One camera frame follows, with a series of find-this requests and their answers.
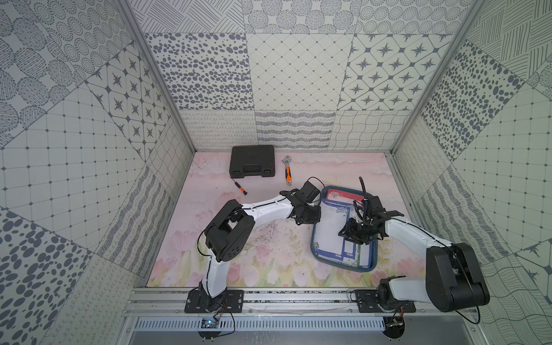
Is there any right round circuit board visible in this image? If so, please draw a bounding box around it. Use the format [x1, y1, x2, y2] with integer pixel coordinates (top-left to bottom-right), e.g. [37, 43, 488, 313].
[382, 318, 405, 339]

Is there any black plastic tool case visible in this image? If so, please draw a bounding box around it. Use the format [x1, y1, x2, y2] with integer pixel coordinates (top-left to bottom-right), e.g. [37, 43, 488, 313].
[229, 145, 275, 179]

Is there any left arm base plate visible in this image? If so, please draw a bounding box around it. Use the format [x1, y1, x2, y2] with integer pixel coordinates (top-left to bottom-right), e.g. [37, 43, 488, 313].
[185, 289, 244, 313]

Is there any teal plastic storage box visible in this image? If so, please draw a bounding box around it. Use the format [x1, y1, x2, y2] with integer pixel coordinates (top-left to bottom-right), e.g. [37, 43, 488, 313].
[310, 185, 378, 273]

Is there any red bordered stationery paper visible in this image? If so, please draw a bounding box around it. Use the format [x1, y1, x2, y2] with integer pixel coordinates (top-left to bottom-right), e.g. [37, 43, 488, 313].
[326, 188, 364, 204]

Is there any blue floral stationery paper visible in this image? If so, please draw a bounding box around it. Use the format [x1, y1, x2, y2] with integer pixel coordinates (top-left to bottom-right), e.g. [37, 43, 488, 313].
[343, 240, 373, 269]
[312, 199, 353, 263]

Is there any aluminium mounting rail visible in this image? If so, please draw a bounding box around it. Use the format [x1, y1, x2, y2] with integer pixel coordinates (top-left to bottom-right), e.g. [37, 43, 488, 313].
[122, 286, 480, 318]

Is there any small orange black screwdriver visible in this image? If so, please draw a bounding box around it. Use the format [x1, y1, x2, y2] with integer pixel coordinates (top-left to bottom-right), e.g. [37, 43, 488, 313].
[232, 179, 248, 196]

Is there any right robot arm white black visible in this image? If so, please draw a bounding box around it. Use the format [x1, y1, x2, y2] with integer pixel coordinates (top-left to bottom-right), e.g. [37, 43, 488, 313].
[339, 196, 490, 313]

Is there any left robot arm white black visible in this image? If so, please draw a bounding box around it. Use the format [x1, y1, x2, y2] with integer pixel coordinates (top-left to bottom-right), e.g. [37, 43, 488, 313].
[198, 181, 321, 308]

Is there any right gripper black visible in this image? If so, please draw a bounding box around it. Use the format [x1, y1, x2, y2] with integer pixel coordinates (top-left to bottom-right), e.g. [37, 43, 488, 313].
[338, 218, 380, 245]

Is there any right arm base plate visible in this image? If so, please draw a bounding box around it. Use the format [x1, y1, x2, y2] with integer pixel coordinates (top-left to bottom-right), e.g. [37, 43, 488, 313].
[350, 289, 416, 313]

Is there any white slotted cable duct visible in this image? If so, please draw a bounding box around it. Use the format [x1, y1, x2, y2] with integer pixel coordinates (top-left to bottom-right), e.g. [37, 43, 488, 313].
[135, 316, 385, 332]

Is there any left green circuit board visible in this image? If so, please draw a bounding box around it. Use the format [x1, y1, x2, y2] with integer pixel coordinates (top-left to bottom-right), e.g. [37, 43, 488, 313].
[198, 318, 221, 339]

